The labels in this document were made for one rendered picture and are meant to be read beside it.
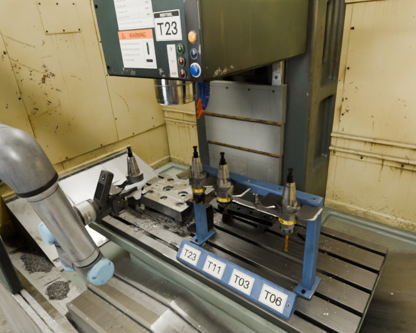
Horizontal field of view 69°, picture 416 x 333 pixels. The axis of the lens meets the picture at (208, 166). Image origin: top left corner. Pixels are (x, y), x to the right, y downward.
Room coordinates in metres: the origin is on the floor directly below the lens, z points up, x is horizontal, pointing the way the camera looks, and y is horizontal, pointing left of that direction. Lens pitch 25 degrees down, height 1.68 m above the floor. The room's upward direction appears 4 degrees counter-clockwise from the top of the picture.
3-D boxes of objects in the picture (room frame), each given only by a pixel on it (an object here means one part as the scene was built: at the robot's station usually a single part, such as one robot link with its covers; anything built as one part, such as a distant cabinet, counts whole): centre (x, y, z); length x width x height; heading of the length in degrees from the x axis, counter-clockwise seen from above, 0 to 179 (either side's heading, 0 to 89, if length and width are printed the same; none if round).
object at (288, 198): (0.70, -0.21, 1.26); 0.04 x 0.04 x 0.07
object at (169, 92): (1.18, 0.10, 1.48); 0.16 x 0.16 x 0.12
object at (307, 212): (0.66, -0.25, 1.21); 0.07 x 0.05 x 0.01; 139
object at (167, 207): (1.24, 0.16, 0.97); 0.29 x 0.23 x 0.05; 49
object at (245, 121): (1.51, -0.19, 1.16); 0.48 x 0.05 x 0.51; 49
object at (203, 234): (0.99, 0.04, 1.05); 0.10 x 0.05 x 0.30; 139
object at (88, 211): (0.82, 0.40, 1.16); 0.08 x 0.05 x 0.08; 49
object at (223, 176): (0.84, -0.05, 1.26); 0.04 x 0.04 x 0.07
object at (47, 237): (0.77, 0.45, 1.16); 0.11 x 0.08 x 0.09; 139
